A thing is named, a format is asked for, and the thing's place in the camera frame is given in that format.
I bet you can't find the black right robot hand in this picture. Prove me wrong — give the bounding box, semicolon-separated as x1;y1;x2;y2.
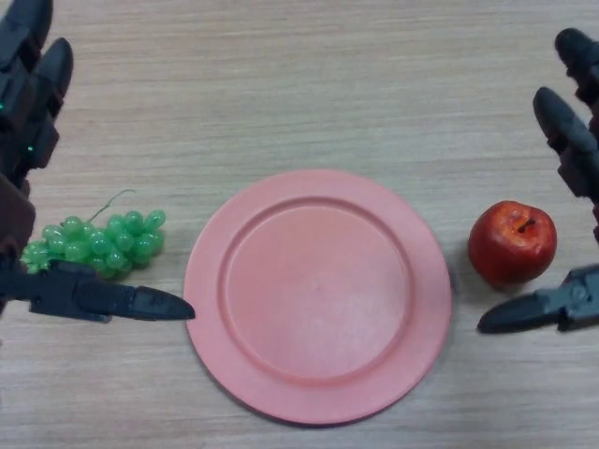
476;27;599;334

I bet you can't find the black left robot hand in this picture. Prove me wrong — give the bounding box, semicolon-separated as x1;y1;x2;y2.
0;0;197;324

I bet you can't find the red apple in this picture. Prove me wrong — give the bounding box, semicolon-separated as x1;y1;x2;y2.
468;200;558;287

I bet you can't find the pink round plate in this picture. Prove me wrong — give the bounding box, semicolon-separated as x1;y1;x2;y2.
183;168;453;426

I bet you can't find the green grape bunch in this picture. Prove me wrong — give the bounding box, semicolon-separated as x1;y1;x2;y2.
21;189;167;282

